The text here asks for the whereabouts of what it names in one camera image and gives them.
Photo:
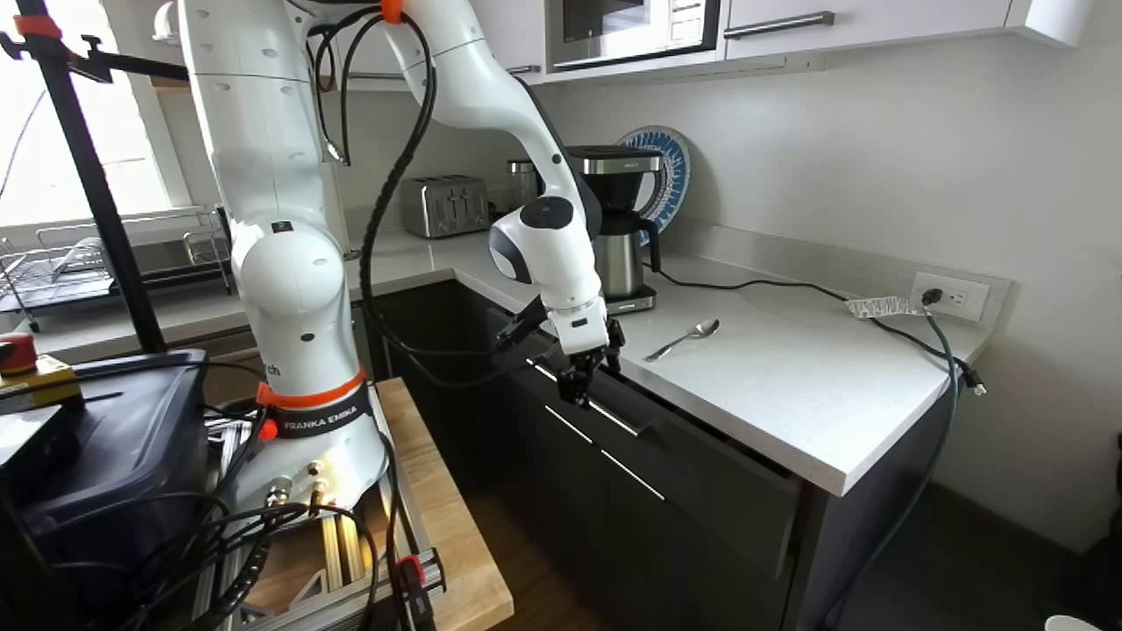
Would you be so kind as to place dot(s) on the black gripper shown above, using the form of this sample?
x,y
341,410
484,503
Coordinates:
x,y
581,367

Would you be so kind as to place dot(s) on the steel drawer handle bar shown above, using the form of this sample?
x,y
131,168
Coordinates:
x,y
585,403

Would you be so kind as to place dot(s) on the dark grey kitchen drawer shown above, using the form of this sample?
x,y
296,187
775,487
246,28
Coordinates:
x,y
678,465

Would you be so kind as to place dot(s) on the silver metal spoon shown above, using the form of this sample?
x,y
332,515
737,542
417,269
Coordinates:
x,y
691,333

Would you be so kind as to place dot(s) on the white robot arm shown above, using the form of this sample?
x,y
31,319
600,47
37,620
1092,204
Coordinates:
x,y
322,437

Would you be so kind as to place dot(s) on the lower dark drawer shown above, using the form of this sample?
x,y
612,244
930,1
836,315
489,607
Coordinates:
x,y
644,564

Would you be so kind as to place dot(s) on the black steel coffee maker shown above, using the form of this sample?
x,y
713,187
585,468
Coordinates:
x,y
620,222

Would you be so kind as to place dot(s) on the silver toaster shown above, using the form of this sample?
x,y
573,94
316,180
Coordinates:
x,y
447,204

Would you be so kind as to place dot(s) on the blue woven round plate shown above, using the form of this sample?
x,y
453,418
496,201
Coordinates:
x,y
663,194

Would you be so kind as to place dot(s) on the stainless steel microwave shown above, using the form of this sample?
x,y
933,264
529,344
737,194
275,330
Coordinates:
x,y
593,34

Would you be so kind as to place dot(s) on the dish drying rack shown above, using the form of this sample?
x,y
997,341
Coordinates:
x,y
68,264

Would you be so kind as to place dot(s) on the dark blue storage bin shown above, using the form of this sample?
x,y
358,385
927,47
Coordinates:
x,y
124,481

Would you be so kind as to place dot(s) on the white wall outlet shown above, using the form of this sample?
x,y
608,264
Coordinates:
x,y
951,295

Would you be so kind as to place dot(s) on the steel cabinet handle right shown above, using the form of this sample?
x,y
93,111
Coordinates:
x,y
782,21

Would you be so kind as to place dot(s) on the black camera tripod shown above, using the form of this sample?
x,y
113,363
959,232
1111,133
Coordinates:
x,y
59,63

